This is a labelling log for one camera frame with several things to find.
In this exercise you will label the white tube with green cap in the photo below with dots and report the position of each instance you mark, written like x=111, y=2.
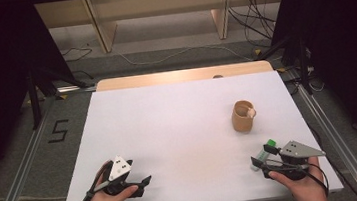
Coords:
x=266, y=153

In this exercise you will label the black tripod stand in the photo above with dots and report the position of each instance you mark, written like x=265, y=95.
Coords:
x=297, y=57
x=44, y=84

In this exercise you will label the white table board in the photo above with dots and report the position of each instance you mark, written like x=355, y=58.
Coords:
x=184, y=140

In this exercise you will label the light wooden desk frame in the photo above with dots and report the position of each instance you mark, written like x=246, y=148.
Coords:
x=156, y=2

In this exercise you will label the person's right hand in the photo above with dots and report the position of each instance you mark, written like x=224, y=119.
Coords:
x=304, y=186

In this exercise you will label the small pale beige piece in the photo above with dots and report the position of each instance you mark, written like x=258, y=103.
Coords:
x=251, y=112

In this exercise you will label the light brown wooden cup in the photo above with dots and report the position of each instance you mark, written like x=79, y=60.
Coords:
x=242, y=120

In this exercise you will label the aluminium floor rail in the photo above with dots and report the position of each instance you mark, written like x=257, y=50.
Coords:
x=23, y=173
x=335, y=141

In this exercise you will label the short aluminium rail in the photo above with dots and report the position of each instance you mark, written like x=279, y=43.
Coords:
x=76, y=89

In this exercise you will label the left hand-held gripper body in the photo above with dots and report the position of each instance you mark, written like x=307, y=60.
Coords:
x=119, y=168

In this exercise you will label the light wooden table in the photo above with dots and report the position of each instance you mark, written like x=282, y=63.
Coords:
x=164, y=78

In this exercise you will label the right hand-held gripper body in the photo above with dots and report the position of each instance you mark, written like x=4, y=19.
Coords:
x=298, y=155

